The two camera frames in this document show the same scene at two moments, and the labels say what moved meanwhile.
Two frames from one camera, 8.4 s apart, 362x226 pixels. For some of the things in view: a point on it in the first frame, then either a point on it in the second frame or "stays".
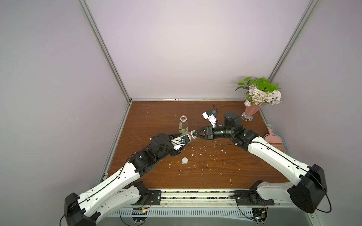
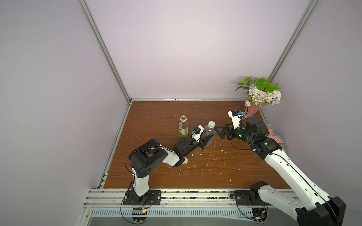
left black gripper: x=175 y=153 to x=201 y=143
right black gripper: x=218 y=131 stays
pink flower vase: x=249 y=112 stays
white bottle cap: x=185 y=160 stays
